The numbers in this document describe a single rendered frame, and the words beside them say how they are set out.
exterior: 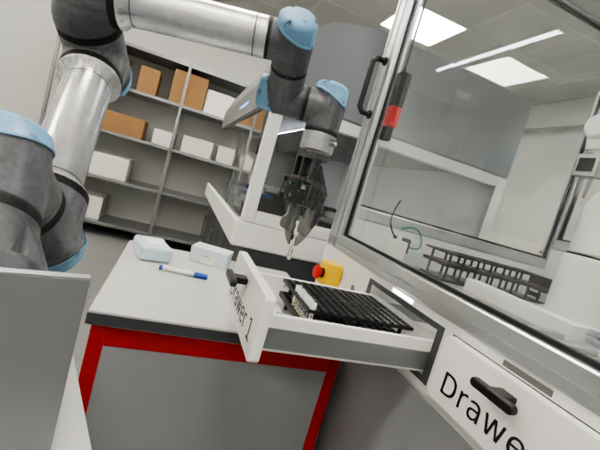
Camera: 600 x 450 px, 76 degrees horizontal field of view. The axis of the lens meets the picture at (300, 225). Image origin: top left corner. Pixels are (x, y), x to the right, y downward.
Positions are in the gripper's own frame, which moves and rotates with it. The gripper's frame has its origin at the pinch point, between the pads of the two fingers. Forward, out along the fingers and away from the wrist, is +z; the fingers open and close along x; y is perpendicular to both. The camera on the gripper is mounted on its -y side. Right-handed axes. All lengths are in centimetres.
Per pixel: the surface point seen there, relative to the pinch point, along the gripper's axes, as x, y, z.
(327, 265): 1.8, -23.6, 7.6
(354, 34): -26, -62, -75
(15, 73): -429, -163, -46
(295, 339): 15.4, 23.9, 12.1
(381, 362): 28.0, 12.4, 13.9
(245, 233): -42, -49, 11
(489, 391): 43.5, 23.5, 7.4
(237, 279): 0.7, 21.8, 7.3
